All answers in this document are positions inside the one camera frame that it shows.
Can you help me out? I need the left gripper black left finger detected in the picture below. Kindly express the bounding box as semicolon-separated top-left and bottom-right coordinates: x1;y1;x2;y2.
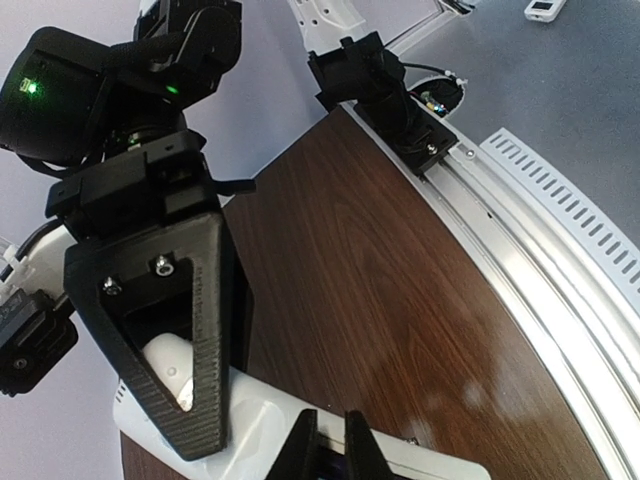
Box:
267;409;319;480

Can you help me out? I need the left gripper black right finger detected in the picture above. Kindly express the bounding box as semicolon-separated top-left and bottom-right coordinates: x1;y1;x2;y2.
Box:
345;410;389;480

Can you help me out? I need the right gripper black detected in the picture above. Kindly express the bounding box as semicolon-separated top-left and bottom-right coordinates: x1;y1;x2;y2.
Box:
45;130;231;461

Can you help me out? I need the white remote control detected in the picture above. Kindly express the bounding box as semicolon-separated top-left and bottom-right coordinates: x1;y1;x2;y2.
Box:
113;366;490;479

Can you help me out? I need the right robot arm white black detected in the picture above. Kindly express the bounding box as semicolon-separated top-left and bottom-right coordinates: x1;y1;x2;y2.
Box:
1;1;255;461

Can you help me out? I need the small white device background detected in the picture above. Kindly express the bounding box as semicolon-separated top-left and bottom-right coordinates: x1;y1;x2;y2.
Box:
524;0;566;23

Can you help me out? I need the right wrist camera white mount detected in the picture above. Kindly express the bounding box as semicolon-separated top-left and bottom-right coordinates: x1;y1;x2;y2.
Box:
0;222;80;399

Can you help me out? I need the front aluminium rail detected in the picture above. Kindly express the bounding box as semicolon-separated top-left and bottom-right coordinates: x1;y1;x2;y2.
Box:
344;104;640;480

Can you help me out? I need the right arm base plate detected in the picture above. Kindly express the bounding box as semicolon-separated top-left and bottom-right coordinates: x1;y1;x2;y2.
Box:
354;102;459;176

